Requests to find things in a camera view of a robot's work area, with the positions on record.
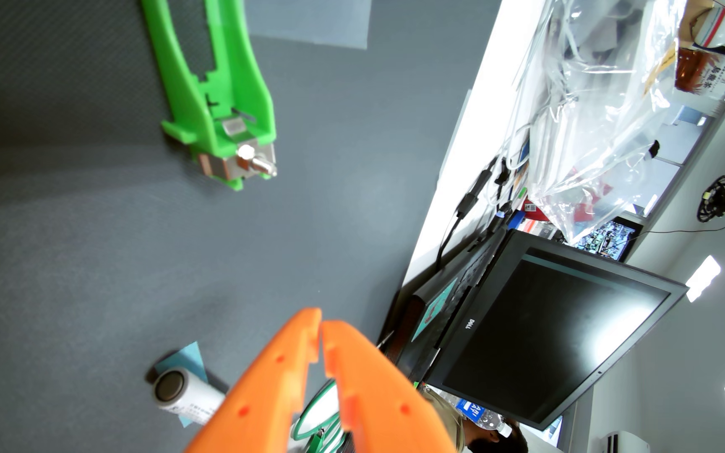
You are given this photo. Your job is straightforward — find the red box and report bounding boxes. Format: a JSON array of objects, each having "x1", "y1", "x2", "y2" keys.
[{"x1": 522, "y1": 198, "x2": 552, "y2": 221}]

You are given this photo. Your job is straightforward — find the green battery holder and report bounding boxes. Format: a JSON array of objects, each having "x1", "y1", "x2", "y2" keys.
[{"x1": 141, "y1": 0, "x2": 278, "y2": 191}]

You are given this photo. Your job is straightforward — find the translucent tape strip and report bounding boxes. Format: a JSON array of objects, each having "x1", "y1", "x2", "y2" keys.
[{"x1": 246, "y1": 0, "x2": 373, "y2": 50}]

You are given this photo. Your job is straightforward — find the small lit display screen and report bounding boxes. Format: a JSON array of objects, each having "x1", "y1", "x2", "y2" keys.
[{"x1": 573, "y1": 217, "x2": 643, "y2": 262}]

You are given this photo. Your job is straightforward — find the dark grey table mat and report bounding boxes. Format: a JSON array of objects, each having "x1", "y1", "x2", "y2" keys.
[{"x1": 0, "y1": 0, "x2": 503, "y2": 453}]

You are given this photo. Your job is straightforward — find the white cylindrical battery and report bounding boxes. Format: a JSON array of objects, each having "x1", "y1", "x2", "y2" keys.
[{"x1": 151, "y1": 368, "x2": 228, "y2": 427}]

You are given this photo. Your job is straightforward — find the seated person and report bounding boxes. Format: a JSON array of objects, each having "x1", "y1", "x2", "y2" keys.
[{"x1": 422, "y1": 384, "x2": 530, "y2": 453}]

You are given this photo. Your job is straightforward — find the brown tea bottle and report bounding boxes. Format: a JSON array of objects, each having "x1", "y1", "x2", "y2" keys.
[{"x1": 674, "y1": 47, "x2": 725, "y2": 102}]

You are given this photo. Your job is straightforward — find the black Dell laptop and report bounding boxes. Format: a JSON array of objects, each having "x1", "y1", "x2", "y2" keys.
[{"x1": 380, "y1": 229, "x2": 691, "y2": 432}]

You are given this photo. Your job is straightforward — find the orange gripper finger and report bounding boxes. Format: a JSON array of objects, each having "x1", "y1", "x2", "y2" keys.
[
  {"x1": 184, "y1": 307, "x2": 323, "y2": 453},
  {"x1": 321, "y1": 320, "x2": 458, "y2": 453}
]

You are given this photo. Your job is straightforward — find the white air conditioner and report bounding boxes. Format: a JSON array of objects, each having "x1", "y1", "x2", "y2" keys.
[{"x1": 602, "y1": 431, "x2": 652, "y2": 453}]

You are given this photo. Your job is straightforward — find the blue label water bottle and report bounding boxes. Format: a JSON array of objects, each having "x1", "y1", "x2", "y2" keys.
[{"x1": 457, "y1": 398, "x2": 514, "y2": 438}]

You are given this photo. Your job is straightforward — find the green wire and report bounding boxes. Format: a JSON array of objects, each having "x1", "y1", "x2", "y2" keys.
[{"x1": 291, "y1": 377, "x2": 344, "y2": 453}]

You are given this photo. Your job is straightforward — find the clear plastic bag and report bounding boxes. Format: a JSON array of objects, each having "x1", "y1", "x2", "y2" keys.
[{"x1": 507, "y1": 0, "x2": 691, "y2": 246}]

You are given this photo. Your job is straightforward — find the black adapter cable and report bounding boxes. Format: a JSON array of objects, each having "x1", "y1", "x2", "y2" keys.
[{"x1": 436, "y1": 157, "x2": 502, "y2": 271}]

